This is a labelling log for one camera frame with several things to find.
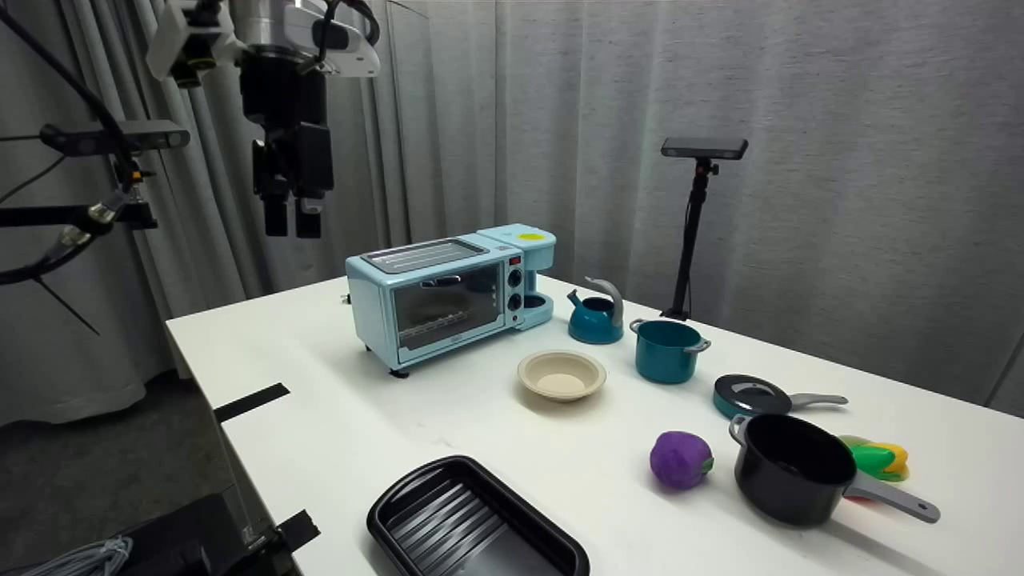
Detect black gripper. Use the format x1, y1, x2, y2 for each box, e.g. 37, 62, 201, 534
249, 117, 335, 242

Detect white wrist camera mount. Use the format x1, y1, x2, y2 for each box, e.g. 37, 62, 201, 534
318, 20, 385, 78

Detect black camera bar on tripod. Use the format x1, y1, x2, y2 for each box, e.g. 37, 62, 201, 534
661, 135, 754, 162

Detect light blue toaster oven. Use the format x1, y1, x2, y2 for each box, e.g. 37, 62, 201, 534
342, 221, 562, 381

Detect black camera bar on arm mount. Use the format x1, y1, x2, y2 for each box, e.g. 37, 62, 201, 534
38, 117, 191, 161

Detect black saucepan grey handle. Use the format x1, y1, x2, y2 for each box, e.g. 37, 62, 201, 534
726, 408, 946, 532

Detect teal toy pot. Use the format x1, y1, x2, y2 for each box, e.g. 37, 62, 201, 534
629, 316, 713, 386

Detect black camera arm mount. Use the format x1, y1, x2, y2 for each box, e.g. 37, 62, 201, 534
0, 147, 163, 292

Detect black tape strip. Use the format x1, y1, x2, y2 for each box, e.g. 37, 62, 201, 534
211, 381, 295, 424

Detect teal toy kettle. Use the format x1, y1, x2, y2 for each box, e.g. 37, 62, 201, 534
564, 274, 630, 349

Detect teal pan with grey handle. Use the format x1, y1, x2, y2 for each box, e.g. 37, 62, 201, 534
712, 372, 851, 421

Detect black baking tray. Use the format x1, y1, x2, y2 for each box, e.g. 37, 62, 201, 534
365, 452, 593, 576

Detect cream bowl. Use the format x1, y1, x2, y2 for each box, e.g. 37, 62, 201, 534
515, 349, 613, 406

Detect purple ball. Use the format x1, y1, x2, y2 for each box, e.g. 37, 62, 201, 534
648, 429, 718, 494

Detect green yellow toy corn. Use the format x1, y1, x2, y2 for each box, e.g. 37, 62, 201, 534
839, 433, 917, 486

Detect grey curtain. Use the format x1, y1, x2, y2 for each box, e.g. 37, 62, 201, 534
0, 0, 1024, 429

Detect black table clamp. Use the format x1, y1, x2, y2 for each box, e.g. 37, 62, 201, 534
225, 509, 325, 576

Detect black tripod stand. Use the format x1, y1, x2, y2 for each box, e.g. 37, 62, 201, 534
661, 156, 721, 324

